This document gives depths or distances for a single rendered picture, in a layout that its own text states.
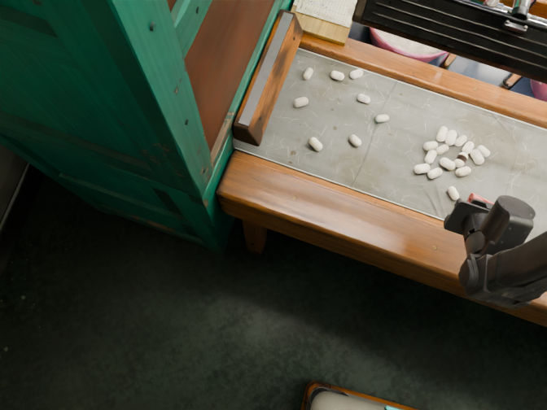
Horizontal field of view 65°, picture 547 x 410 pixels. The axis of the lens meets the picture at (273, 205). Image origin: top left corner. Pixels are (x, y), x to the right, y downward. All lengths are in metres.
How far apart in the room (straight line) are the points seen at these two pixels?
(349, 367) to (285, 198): 0.92
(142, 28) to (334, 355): 1.43
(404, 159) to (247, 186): 0.36
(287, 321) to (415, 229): 0.82
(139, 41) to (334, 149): 0.66
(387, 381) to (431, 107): 1.02
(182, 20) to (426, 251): 0.68
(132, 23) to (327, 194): 0.64
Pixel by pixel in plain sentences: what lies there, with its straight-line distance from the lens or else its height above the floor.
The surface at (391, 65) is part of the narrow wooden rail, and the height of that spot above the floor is 0.76.
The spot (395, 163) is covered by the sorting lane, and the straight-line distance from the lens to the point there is 1.03.
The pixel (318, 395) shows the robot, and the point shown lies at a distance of 1.44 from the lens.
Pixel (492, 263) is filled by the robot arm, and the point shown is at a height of 1.06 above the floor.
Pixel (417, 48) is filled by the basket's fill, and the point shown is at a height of 0.73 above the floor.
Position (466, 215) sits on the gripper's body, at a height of 0.92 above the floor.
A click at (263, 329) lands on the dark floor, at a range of 1.66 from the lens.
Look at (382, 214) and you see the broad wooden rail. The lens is 0.96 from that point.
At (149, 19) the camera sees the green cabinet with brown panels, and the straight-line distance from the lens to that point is 0.43.
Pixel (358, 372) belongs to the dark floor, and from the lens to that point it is 1.71.
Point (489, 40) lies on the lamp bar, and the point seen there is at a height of 1.08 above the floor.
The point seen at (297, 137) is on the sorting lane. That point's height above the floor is 0.74.
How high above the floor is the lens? 1.66
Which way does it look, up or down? 75 degrees down
